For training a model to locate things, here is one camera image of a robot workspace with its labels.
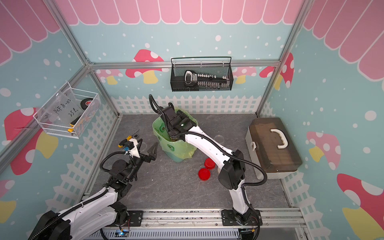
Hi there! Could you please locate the black mesh wall basket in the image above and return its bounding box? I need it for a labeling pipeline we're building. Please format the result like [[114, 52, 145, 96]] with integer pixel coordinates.
[[170, 57, 234, 92]]

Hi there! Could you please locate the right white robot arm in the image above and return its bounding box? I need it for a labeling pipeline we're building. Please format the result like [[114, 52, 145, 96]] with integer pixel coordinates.
[[149, 94, 268, 225]]

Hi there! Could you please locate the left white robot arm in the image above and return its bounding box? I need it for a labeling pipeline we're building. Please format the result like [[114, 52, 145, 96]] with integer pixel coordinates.
[[29, 139, 159, 240]]

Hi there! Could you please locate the socket set in basket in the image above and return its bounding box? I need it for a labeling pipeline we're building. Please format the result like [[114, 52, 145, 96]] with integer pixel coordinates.
[[184, 71, 231, 89]]

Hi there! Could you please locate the peanut jar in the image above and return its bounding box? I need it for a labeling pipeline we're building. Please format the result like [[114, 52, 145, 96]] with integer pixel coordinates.
[[214, 135, 225, 147]]

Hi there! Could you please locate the white wire wall basket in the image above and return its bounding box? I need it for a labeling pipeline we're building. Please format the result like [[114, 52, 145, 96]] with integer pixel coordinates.
[[33, 82, 101, 139]]

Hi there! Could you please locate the clear plastic bag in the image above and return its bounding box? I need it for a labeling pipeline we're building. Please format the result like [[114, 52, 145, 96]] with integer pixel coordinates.
[[39, 88, 84, 131]]

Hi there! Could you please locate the yellow black tool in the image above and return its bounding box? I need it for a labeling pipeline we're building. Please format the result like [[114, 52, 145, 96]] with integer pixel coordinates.
[[68, 116, 81, 133]]

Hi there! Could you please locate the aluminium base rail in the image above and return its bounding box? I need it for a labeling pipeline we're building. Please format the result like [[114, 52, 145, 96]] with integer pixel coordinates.
[[64, 207, 307, 240]]

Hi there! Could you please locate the yellow handle screwdriver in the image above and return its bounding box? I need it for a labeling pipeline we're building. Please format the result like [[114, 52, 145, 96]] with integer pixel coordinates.
[[118, 130, 139, 148]]

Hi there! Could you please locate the black tape roll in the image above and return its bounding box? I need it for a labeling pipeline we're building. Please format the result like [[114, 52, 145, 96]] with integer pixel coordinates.
[[80, 98, 94, 111]]

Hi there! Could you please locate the green bag trash bin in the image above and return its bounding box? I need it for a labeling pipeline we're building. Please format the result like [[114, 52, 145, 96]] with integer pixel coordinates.
[[152, 117, 197, 163]]

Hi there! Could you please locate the brown lid storage box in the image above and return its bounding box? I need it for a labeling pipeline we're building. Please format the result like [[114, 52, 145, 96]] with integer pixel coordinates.
[[246, 118, 303, 180]]

